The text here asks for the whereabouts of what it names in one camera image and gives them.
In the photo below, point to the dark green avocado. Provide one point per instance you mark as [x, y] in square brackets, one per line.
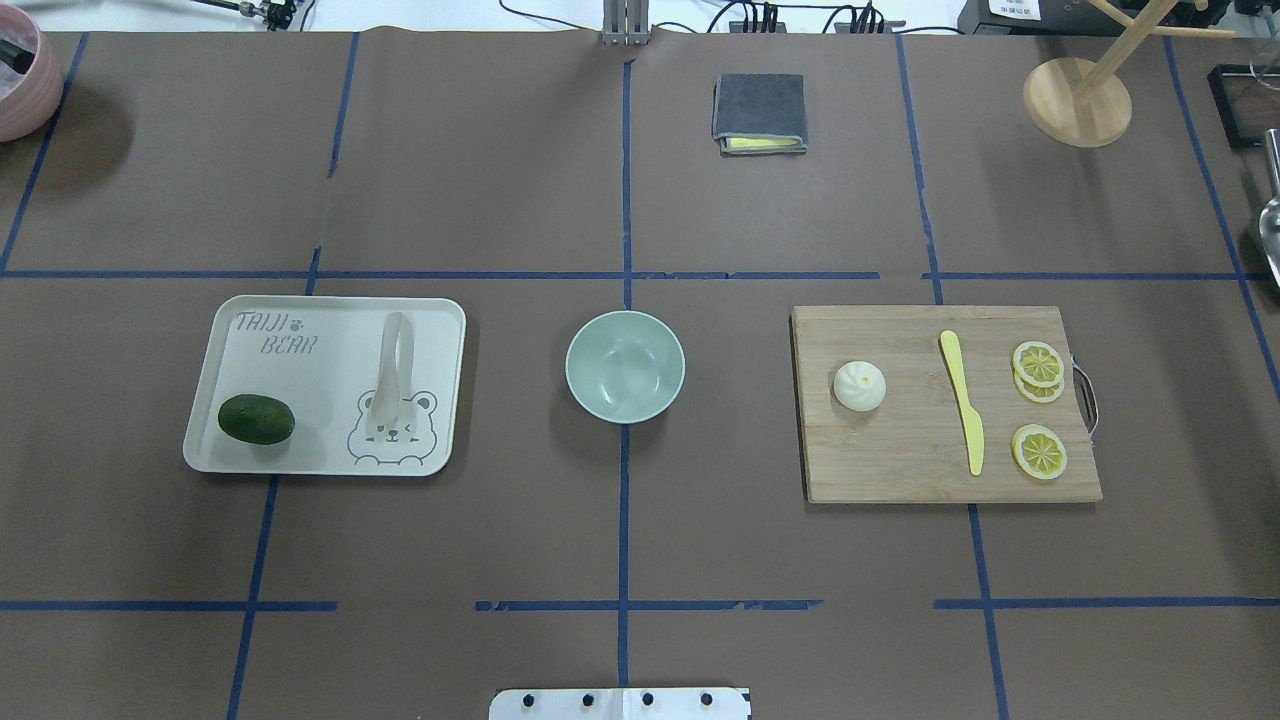
[256, 419]

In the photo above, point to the white bear serving tray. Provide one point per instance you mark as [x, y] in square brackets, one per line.
[320, 356]

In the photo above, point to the upper lemon slice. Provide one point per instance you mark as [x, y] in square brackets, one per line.
[1038, 364]

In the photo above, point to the yellow plastic knife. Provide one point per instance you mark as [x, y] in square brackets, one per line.
[974, 429]

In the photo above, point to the grey and yellow cloth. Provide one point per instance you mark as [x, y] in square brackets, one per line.
[760, 114]

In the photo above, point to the hidden lemon slice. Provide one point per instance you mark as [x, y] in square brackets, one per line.
[1039, 394]

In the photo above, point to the white steamed bun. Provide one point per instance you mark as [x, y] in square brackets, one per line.
[859, 386]

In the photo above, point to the metal scoop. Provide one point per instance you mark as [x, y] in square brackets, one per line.
[1268, 224]

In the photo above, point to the wooden cutting board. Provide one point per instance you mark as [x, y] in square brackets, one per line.
[912, 448]

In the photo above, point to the pink bowl with ice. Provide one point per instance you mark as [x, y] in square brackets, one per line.
[28, 99]

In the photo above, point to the dark glass rack tray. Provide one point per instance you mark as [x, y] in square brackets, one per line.
[1248, 107]

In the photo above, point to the white ceramic spoon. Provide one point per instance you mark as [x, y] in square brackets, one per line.
[395, 371]

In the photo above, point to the light green bowl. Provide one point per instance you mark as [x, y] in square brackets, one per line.
[625, 366]

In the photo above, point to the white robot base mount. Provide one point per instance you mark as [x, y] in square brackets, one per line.
[623, 703]

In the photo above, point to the lower lemon slice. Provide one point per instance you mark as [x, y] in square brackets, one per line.
[1039, 452]

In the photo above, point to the aluminium frame post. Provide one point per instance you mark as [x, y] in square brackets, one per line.
[626, 23]

